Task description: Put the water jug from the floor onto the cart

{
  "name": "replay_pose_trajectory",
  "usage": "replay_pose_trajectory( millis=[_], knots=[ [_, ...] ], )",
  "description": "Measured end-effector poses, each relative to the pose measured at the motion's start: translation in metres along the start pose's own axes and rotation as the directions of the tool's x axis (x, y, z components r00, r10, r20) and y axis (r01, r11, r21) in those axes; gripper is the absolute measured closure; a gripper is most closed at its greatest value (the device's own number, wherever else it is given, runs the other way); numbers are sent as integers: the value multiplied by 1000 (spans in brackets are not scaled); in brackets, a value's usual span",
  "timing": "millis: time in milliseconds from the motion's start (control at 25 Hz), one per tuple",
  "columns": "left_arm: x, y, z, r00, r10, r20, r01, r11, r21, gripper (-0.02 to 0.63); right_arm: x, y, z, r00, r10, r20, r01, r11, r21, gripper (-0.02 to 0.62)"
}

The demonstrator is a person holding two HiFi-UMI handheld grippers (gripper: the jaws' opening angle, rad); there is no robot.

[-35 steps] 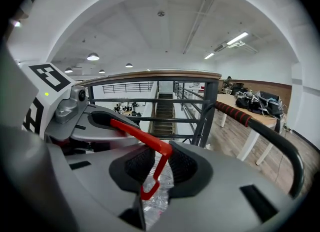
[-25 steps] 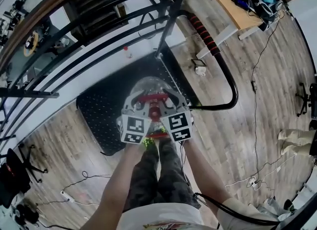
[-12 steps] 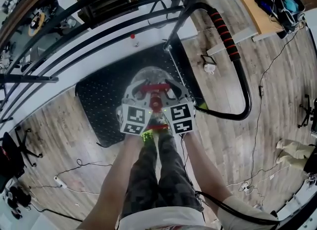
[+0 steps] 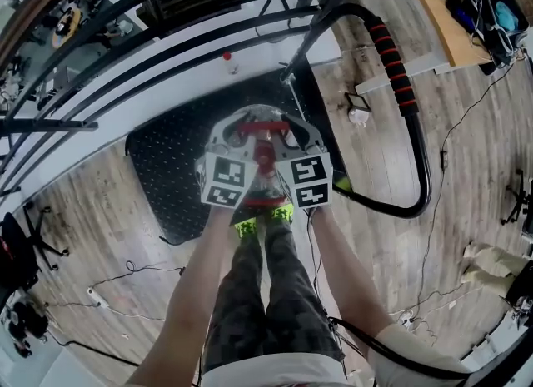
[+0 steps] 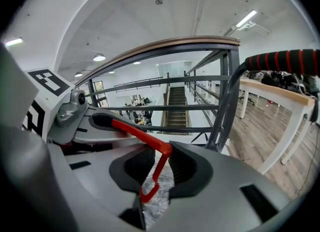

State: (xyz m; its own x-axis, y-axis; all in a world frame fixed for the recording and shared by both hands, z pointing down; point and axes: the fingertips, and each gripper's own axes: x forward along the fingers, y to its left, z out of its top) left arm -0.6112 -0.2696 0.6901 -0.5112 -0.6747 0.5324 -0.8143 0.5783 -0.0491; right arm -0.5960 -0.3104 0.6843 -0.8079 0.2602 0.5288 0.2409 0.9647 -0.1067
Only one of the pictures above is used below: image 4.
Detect open box blue cloth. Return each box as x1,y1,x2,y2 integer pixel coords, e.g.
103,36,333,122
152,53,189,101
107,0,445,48
478,0,532,68

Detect person's left forearm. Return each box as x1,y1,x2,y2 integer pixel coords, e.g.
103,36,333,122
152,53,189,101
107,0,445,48
128,206,232,387

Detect person's right forearm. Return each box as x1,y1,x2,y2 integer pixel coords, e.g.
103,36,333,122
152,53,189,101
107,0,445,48
310,206,395,357

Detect white power strip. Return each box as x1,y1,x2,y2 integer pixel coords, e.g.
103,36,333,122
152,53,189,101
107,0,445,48
397,309,419,329
86,286,111,310

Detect small black framed tray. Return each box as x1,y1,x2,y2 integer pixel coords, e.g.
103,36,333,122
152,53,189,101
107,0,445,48
343,91,373,114

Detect long black cable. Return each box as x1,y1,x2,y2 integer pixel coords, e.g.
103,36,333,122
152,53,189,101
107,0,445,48
416,62,520,307

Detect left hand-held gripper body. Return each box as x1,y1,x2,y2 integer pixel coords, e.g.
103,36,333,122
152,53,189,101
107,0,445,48
193,136,259,211

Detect thin black cable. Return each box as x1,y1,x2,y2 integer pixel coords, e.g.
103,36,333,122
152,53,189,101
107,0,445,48
306,210,334,320

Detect black platform cart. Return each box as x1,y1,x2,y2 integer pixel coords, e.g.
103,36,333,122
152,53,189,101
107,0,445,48
123,2,433,248

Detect small bottle red cap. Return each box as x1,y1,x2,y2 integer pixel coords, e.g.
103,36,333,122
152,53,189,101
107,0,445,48
221,51,242,77

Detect black office chair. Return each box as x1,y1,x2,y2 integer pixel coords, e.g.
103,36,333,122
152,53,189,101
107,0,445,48
501,167,533,228
0,201,71,293

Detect white cup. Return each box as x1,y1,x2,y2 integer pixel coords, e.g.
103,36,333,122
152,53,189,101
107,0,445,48
347,107,371,128

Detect black floor cable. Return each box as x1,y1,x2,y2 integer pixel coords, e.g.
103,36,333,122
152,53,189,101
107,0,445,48
88,259,186,293

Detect camouflage trousers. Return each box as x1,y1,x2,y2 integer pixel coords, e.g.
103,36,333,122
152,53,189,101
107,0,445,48
202,209,347,376

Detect wooden table white legs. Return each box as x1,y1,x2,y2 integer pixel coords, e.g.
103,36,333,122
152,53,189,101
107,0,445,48
353,0,533,96

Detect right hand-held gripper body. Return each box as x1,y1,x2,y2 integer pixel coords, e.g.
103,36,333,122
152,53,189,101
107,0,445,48
275,139,335,211

